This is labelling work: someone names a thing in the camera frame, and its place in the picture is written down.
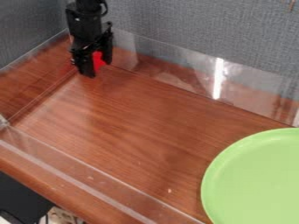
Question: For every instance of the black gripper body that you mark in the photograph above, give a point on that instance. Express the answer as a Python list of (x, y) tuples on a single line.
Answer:
[(87, 29)]

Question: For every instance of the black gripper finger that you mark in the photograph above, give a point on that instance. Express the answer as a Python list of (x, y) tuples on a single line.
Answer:
[(107, 47), (85, 64)]

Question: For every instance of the red plastic block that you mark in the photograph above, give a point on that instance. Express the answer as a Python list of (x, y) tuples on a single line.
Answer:
[(98, 60)]

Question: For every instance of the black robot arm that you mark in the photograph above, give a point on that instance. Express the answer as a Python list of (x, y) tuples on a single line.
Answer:
[(87, 3)]

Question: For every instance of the green plate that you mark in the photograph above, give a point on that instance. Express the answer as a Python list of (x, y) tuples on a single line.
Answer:
[(250, 185)]

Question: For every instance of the black box under table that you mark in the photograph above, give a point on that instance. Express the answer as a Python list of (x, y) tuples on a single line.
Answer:
[(20, 201)]

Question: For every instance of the white power strip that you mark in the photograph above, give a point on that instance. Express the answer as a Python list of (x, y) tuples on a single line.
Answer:
[(61, 216)]

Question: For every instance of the clear acrylic barrier wall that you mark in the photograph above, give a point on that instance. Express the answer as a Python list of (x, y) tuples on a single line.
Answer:
[(115, 146)]

